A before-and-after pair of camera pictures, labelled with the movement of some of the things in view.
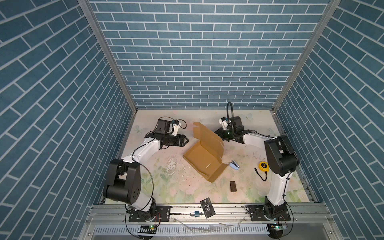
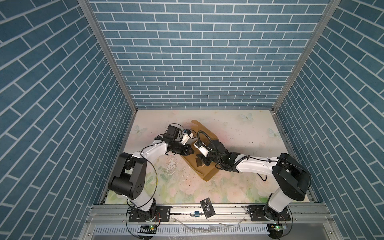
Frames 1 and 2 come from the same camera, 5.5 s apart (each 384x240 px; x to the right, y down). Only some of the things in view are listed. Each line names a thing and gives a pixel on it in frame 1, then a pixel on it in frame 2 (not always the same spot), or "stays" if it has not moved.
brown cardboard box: [206, 156] stays
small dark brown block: [233, 187] → [198, 161]
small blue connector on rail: [195, 213] stays
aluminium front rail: [121, 214] stays
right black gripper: [219, 132] → [203, 158]
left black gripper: [179, 140] → [185, 151]
